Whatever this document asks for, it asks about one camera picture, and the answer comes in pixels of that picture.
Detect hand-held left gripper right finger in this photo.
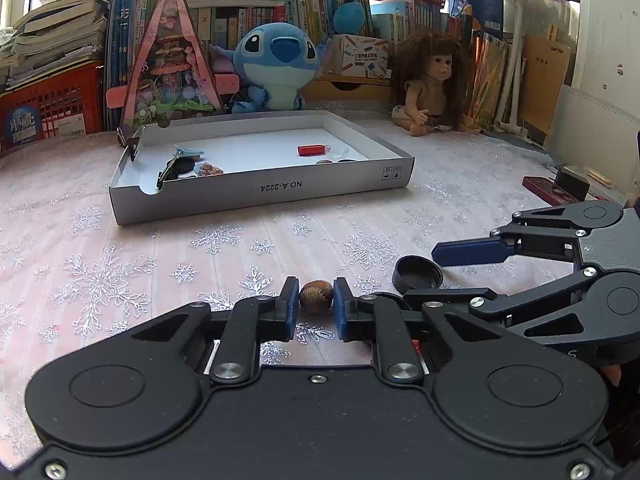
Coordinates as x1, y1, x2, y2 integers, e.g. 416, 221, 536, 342
334, 276, 517, 385

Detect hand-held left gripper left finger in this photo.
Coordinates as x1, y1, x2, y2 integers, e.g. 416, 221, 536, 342
112, 276, 301, 385

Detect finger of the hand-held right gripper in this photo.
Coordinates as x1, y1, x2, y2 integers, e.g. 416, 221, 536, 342
402, 266, 608, 343
431, 202, 586, 267

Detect white cardboard box tray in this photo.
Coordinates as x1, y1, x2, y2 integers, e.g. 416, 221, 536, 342
109, 110, 416, 226

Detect black binder clip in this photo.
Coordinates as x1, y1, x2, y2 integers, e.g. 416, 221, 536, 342
156, 156, 183, 190
117, 127, 143, 161

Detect person's right hand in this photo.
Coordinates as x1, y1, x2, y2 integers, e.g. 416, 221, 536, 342
597, 362, 625, 387

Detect small black box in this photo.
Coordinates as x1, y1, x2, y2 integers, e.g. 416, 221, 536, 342
554, 165, 592, 203

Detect dark red flat box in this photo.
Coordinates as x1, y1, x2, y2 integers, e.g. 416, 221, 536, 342
522, 175, 576, 205

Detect white board panel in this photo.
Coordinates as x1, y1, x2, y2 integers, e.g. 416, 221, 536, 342
545, 84, 640, 201

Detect brown-haired doll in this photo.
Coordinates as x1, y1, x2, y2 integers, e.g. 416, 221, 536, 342
390, 31, 483, 137

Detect shiny foil sheets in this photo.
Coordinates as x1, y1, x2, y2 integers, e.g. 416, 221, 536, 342
467, 30, 513, 131

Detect brown cardboard box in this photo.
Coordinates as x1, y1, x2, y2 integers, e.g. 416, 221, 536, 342
520, 25, 572, 136

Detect pink snowflake tablecloth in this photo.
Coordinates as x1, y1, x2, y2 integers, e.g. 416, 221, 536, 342
0, 105, 640, 461

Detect white pipe rack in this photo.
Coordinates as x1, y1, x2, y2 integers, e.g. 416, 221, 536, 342
492, 0, 531, 138

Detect wooden shelf drawer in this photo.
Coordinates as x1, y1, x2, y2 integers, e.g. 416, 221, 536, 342
300, 74, 396, 106

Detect white printed carton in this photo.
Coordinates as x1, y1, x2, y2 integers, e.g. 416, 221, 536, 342
332, 34, 392, 79

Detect row of light blue books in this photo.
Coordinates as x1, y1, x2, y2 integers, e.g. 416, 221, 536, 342
370, 0, 448, 43

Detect blue paper bag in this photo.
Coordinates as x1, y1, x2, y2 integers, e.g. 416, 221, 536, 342
445, 0, 506, 41

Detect blue alien plush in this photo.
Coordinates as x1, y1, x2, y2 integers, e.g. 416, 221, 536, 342
210, 22, 333, 115

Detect blue plush ball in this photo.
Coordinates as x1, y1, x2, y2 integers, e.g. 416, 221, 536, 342
332, 1, 365, 36

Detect pink triangular toy house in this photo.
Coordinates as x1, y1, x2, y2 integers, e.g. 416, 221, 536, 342
105, 0, 241, 133

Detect row of shelf books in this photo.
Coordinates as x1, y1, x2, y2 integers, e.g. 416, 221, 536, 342
187, 0, 373, 51

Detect upright blue books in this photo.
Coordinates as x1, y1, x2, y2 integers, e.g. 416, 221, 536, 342
103, 0, 146, 131

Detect red plastic crate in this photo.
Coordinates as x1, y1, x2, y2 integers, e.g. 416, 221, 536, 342
0, 62, 106, 151

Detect stack of paper books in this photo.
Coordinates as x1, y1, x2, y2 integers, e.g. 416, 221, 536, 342
0, 0, 113, 91

